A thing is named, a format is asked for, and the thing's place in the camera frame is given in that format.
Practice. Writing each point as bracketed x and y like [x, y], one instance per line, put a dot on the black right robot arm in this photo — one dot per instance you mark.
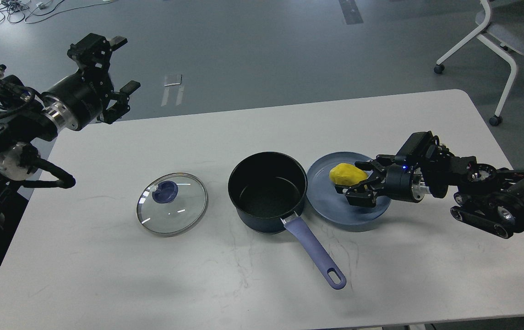
[488, 198]

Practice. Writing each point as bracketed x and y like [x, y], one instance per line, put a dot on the blue plate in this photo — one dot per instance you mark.
[334, 207]

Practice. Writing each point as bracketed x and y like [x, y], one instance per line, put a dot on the dark pot with purple handle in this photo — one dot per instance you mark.
[268, 191]

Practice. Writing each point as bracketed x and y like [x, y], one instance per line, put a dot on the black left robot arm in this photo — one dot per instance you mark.
[22, 120]

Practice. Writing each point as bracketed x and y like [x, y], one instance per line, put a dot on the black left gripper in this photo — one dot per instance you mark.
[79, 98]

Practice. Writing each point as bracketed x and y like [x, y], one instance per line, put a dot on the glass lid with purple knob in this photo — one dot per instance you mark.
[172, 204]

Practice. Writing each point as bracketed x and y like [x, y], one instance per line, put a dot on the white office chair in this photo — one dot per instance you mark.
[501, 29]

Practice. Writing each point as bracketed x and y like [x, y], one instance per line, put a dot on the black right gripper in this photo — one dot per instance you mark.
[397, 182]

